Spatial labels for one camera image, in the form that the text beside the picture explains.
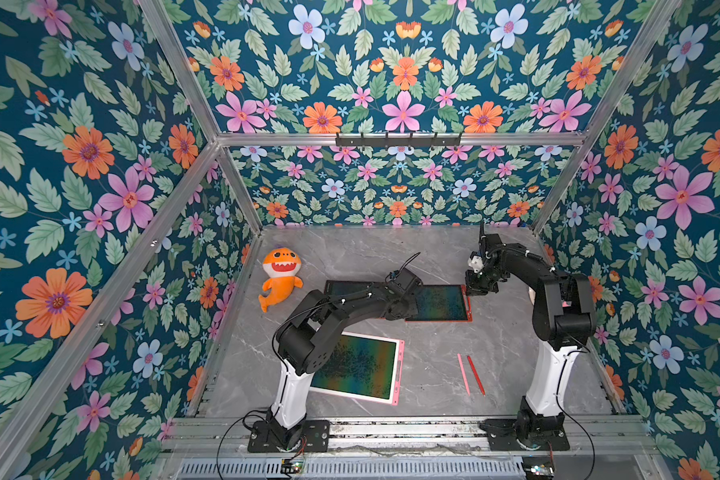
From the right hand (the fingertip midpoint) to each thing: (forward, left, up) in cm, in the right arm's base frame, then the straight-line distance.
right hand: (476, 288), depth 99 cm
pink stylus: (-28, +7, -4) cm, 29 cm away
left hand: (-8, +20, 0) cm, 22 cm away
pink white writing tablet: (-27, +37, -2) cm, 45 cm away
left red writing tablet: (-1, +48, -1) cm, 48 cm away
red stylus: (-27, +4, -4) cm, 28 cm away
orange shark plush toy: (+3, +65, +6) cm, 65 cm away
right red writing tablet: (-5, +11, -3) cm, 13 cm away
